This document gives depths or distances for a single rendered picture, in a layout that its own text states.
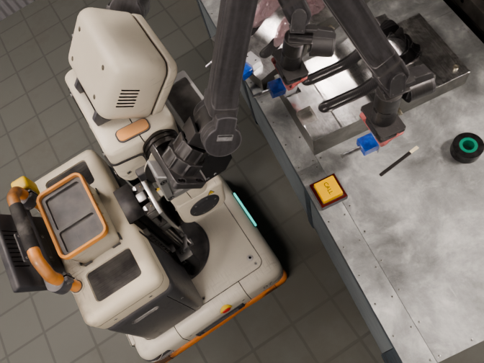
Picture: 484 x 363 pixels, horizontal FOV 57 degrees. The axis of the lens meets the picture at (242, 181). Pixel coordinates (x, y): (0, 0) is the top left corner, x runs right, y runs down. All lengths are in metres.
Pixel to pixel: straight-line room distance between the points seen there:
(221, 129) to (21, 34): 2.68
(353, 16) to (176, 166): 0.44
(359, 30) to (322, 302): 1.37
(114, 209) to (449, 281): 0.95
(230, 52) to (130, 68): 0.20
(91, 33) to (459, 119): 1.02
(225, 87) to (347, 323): 1.39
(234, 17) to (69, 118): 2.11
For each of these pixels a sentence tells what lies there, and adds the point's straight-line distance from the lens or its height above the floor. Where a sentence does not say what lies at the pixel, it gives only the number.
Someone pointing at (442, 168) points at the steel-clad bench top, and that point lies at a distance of 1.36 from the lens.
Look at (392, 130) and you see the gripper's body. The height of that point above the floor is 1.04.
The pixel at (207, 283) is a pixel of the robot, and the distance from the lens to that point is 1.81.
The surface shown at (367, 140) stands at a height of 0.95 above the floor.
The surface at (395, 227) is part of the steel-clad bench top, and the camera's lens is 1.27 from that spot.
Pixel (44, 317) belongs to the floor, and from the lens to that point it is 2.41.
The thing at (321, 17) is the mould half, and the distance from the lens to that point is 1.53.
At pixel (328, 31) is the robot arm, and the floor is 1.13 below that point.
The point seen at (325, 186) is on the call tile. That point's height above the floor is 0.84.
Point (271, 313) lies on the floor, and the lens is 2.03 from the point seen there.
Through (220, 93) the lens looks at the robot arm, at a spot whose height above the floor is 1.33.
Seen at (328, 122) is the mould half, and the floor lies 0.89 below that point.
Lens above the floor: 2.00
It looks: 64 degrees down
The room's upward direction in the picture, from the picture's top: 24 degrees counter-clockwise
